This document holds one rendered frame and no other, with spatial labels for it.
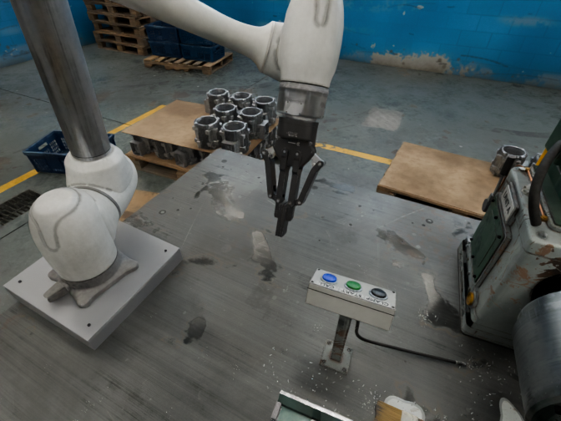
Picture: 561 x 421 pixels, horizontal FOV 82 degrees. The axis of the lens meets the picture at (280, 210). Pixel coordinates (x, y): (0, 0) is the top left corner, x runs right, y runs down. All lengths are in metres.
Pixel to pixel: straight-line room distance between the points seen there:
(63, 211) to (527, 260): 1.01
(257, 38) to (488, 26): 5.19
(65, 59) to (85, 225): 0.37
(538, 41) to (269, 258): 5.27
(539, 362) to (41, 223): 1.02
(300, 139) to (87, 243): 0.59
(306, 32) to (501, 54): 5.36
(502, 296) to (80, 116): 1.08
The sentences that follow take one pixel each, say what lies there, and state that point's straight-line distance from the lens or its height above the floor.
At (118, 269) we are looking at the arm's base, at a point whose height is 0.88.
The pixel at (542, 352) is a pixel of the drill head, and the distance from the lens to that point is 0.73.
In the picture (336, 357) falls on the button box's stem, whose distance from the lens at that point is 0.87.
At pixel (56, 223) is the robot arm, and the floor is 1.10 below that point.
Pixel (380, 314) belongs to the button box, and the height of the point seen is 1.06.
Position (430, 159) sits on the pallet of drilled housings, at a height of 0.15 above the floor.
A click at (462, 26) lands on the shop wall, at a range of 5.79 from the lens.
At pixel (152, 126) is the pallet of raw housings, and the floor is 0.35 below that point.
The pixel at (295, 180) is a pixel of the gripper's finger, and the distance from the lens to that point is 0.62.
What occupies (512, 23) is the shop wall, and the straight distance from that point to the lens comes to 5.80.
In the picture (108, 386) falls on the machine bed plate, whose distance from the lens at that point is 0.95.
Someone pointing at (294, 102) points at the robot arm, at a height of 1.39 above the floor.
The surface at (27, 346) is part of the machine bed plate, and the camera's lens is 1.11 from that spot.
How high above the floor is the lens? 1.60
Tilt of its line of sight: 41 degrees down
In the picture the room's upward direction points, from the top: straight up
